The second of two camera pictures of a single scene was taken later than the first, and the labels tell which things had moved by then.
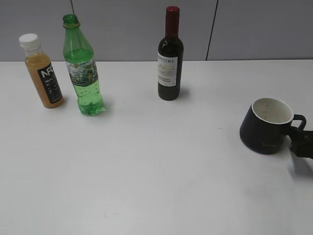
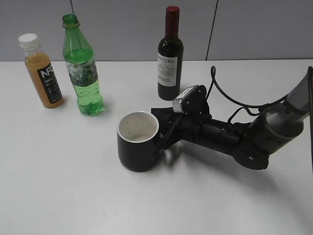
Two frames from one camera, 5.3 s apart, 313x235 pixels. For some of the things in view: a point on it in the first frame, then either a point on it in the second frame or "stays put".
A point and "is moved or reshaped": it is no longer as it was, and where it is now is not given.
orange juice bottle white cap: [44, 72] stays put
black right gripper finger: [301, 143] to [187, 126]
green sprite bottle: [81, 66] stays put
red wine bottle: [170, 57] stays put
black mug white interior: [266, 124] is moved or reshaped
